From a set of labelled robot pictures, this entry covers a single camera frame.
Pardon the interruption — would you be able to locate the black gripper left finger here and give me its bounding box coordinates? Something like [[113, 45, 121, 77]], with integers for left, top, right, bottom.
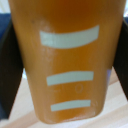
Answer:
[[0, 14, 25, 121]]

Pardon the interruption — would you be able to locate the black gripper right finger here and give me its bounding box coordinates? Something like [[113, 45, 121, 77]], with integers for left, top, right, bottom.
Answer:
[[112, 17, 128, 102]]

